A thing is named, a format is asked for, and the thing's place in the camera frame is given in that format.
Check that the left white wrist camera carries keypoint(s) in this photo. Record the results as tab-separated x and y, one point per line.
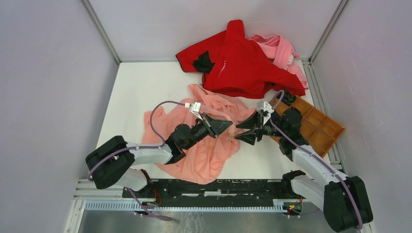
194	108

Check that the wooden divided tray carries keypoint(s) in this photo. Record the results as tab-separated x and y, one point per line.
318	129

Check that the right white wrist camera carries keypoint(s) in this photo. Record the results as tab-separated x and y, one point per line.
264	109

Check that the pink garment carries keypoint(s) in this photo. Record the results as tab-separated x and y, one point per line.
282	54

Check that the salmon orange jacket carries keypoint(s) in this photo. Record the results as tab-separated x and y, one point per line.
203	162

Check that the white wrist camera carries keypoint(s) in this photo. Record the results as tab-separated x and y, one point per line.
194	108
264	109

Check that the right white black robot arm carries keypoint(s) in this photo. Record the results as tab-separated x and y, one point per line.
342	199

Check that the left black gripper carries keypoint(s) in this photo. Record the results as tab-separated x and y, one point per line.
219	125

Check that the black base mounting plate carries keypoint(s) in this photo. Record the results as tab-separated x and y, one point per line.
219	193

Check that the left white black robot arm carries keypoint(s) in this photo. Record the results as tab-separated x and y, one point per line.
111	163

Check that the red garment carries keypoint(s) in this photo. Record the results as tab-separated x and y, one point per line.
235	66

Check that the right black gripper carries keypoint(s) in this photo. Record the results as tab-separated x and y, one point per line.
252	123

